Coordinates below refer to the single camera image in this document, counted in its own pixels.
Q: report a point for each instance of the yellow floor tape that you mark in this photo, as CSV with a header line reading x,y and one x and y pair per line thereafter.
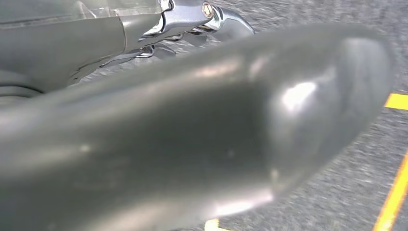
x,y
392,197

